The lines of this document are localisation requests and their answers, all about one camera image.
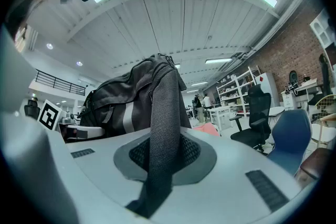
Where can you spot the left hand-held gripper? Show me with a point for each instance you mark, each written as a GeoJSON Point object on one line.
{"type": "Point", "coordinates": [48, 115]}

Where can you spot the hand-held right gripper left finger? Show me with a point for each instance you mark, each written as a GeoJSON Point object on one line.
{"type": "Point", "coordinates": [105, 154]}

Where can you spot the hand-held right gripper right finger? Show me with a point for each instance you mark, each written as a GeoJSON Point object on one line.
{"type": "Point", "coordinates": [231, 165]}

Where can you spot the pink fabric bean bag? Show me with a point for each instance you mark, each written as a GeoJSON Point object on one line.
{"type": "Point", "coordinates": [207, 129]}

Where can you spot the black backpack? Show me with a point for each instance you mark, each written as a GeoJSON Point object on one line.
{"type": "Point", "coordinates": [118, 102]}

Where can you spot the black balcony railing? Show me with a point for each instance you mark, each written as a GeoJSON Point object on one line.
{"type": "Point", "coordinates": [60, 84]}

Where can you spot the white square table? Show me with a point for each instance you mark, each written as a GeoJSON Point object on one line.
{"type": "Point", "coordinates": [220, 112]}

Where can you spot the round ceiling light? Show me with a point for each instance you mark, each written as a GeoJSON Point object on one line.
{"type": "Point", "coordinates": [49, 46]}
{"type": "Point", "coordinates": [79, 63]}

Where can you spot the black mesh office chair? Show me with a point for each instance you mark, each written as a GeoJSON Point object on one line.
{"type": "Point", "coordinates": [258, 110]}

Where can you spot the blue plastic chair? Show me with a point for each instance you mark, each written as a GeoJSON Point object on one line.
{"type": "Point", "coordinates": [291, 136]}

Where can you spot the white round chair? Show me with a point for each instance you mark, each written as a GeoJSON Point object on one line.
{"type": "Point", "coordinates": [277, 111]}

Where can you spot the white metal shelf rack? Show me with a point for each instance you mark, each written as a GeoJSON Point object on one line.
{"type": "Point", "coordinates": [236, 91]}

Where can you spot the white cabinet with red mark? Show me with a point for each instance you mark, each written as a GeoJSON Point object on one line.
{"type": "Point", "coordinates": [266, 84]}

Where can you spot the white desk with drawers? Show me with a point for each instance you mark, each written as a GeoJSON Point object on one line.
{"type": "Point", "coordinates": [299, 91]}

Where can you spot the person's black top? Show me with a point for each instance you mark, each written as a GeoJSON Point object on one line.
{"type": "Point", "coordinates": [15, 18]}

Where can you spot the tall black office chair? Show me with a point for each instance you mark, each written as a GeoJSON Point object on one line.
{"type": "Point", "coordinates": [325, 78]}

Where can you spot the white arched cabinet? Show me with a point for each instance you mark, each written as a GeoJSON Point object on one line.
{"type": "Point", "coordinates": [324, 29]}

